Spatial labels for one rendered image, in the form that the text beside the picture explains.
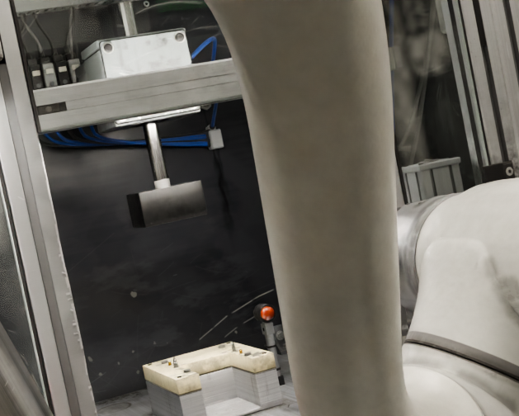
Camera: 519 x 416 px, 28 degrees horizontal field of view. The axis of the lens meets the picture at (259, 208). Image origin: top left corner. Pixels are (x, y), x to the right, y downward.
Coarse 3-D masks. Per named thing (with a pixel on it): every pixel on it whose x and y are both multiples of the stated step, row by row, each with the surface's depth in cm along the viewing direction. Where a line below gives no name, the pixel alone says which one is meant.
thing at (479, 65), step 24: (480, 0) 129; (480, 24) 129; (480, 48) 129; (480, 72) 129; (480, 96) 129; (504, 96) 130; (120, 120) 116; (504, 120) 130; (48, 144) 147; (72, 144) 149; (96, 144) 151; (120, 144) 153; (144, 144) 154; (168, 144) 156; (192, 144) 158; (504, 144) 130
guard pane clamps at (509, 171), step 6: (504, 162) 130; (510, 162) 130; (486, 168) 129; (492, 168) 129; (498, 168) 129; (504, 168) 130; (510, 168) 130; (486, 174) 129; (492, 174) 129; (498, 174) 129; (504, 174) 130; (510, 174) 130; (486, 180) 129; (492, 180) 129
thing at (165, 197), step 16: (144, 128) 134; (160, 144) 134; (160, 160) 134; (160, 176) 134; (144, 192) 131; (160, 192) 132; (176, 192) 133; (192, 192) 133; (144, 208) 131; (160, 208) 132; (176, 208) 132; (192, 208) 133; (144, 224) 131; (160, 224) 132
